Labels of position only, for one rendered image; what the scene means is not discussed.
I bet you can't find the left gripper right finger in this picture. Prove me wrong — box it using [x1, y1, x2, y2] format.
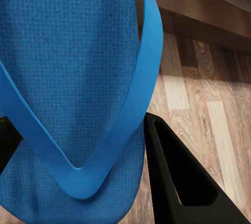
[144, 112, 251, 224]

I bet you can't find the sandal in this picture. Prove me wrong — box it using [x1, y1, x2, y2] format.
[0, 0, 163, 224]

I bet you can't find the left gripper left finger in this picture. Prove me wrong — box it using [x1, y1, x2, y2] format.
[0, 116, 23, 175]

